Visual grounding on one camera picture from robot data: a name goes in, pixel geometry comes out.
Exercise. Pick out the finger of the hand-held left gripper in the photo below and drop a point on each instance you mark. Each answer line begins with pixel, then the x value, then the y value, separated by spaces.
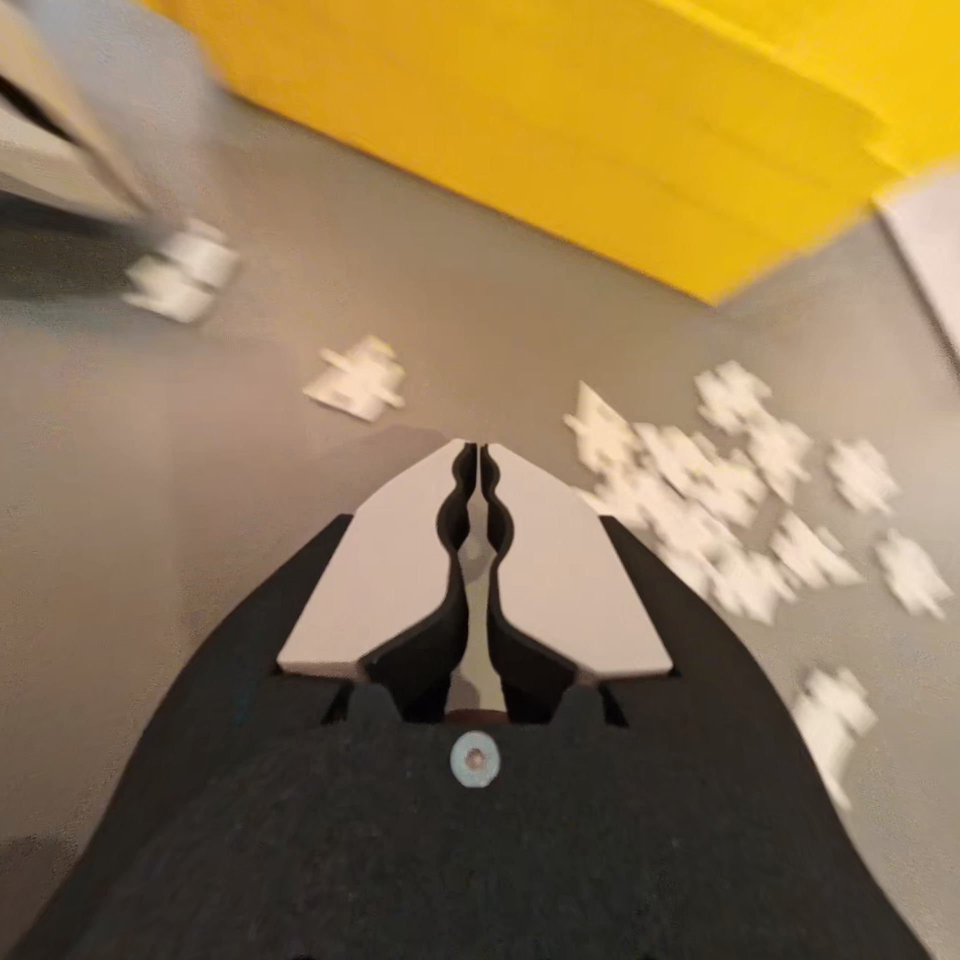
pixel 52 169
pixel 67 90

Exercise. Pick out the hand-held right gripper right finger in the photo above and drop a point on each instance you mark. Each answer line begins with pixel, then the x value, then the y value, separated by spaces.
pixel 581 592

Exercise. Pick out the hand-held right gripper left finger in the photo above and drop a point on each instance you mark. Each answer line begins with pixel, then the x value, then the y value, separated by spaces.
pixel 367 592

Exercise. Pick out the single white puzzle piece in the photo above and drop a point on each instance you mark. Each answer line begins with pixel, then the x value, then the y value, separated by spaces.
pixel 184 274

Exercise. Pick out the group of puzzle pieces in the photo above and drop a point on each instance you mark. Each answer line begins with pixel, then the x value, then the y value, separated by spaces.
pixel 720 487

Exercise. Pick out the yellow box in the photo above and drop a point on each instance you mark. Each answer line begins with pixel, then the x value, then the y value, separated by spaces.
pixel 600 112

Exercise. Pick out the white flat stand base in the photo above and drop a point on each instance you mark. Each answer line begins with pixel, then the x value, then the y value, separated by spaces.
pixel 934 255

